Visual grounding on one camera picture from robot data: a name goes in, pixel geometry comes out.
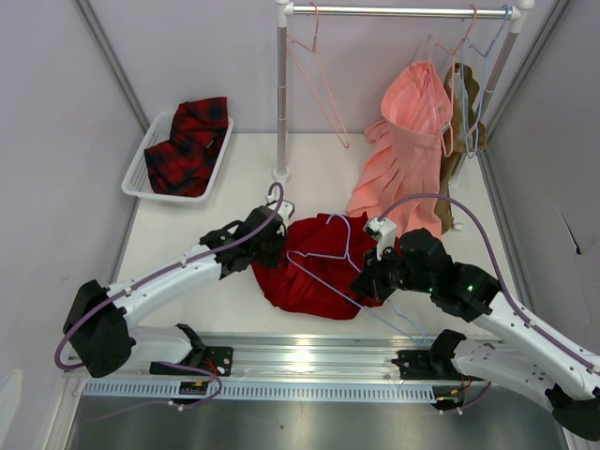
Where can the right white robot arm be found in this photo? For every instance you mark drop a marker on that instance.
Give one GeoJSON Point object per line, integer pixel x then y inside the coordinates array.
{"type": "Point", "coordinates": [551, 370]}

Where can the red black plaid garment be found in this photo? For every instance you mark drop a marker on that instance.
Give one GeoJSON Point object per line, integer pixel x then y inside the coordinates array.
{"type": "Point", "coordinates": [183, 164]}

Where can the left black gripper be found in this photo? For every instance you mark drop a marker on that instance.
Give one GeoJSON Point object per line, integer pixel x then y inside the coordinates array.
{"type": "Point", "coordinates": [279, 238]}

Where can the pink pleated skirt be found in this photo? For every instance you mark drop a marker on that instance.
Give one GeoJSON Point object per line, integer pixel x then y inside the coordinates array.
{"type": "Point", "coordinates": [407, 143]}

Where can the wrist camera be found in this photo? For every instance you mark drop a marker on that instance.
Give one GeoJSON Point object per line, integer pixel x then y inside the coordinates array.
{"type": "Point", "coordinates": [285, 211]}
{"type": "Point", "coordinates": [384, 232]}

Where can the white metal clothes rack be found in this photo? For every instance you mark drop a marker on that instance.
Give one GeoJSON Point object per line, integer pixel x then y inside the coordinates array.
{"type": "Point", "coordinates": [513, 20]}

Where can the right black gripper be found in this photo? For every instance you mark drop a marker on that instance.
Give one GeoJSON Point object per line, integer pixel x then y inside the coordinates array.
{"type": "Point", "coordinates": [375, 273]}

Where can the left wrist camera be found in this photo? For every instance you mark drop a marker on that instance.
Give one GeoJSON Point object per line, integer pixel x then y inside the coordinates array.
{"type": "Point", "coordinates": [285, 211]}

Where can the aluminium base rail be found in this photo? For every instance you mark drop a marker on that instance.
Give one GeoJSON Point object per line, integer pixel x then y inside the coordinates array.
{"type": "Point", "coordinates": [290, 358]}

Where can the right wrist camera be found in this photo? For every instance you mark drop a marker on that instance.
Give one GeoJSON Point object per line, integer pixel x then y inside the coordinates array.
{"type": "Point", "coordinates": [384, 232]}

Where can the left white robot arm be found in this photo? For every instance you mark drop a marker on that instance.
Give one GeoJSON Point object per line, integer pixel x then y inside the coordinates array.
{"type": "Point", "coordinates": [104, 325]}

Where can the white plastic basket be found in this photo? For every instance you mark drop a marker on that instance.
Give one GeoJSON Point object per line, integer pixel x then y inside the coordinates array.
{"type": "Point", "coordinates": [136, 182]}

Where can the red skirt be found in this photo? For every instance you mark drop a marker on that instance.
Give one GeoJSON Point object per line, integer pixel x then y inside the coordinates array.
{"type": "Point", "coordinates": [291, 290]}

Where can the empty pink hanger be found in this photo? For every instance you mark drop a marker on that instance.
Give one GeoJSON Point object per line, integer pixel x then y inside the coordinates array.
{"type": "Point", "coordinates": [322, 95]}

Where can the brown garment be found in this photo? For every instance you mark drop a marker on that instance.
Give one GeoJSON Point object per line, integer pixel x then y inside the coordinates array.
{"type": "Point", "coordinates": [461, 86]}

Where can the white slotted cable duct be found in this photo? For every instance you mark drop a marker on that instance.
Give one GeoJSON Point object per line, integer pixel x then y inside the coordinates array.
{"type": "Point", "coordinates": [287, 391]}

